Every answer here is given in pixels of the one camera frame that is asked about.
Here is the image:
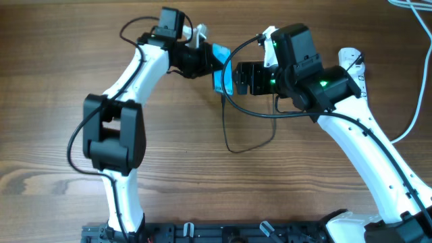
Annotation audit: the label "right black camera cable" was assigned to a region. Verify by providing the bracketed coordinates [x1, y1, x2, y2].
[219, 33, 432, 234]

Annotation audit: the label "black USB charging cable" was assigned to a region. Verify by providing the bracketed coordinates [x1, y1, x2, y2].
[220, 52, 366, 155]

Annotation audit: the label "black camera cable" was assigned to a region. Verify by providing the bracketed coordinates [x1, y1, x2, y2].
[66, 16, 195, 243]
[219, 33, 432, 234]

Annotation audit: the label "white power strip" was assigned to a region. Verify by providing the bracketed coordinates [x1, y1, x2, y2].
[338, 47, 367, 100]

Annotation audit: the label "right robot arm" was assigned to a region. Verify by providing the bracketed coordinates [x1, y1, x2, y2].
[232, 24, 431, 242]

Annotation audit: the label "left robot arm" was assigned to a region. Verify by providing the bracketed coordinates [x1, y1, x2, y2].
[80, 7, 233, 242]

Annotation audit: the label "left black camera cable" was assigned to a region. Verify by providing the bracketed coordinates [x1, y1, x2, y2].
[66, 16, 195, 243]

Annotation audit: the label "Galaxy S25 smartphone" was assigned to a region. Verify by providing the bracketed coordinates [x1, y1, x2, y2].
[211, 43, 234, 97]

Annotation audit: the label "white power strip cord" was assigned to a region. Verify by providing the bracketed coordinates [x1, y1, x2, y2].
[390, 0, 432, 144]

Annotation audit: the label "white charger plug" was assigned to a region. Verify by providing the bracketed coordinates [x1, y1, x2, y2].
[344, 54, 365, 76]

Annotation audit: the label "white cables at corner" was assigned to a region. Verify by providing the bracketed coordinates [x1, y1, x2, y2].
[387, 0, 432, 12]

